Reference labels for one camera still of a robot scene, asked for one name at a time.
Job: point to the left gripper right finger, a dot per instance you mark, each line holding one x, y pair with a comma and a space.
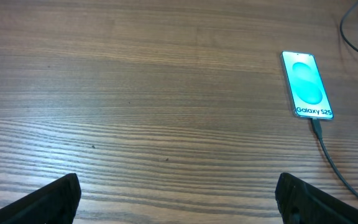
301, 203

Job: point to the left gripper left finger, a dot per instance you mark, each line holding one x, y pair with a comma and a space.
56, 202

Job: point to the turquoise screen Galaxy smartphone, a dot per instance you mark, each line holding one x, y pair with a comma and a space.
305, 86

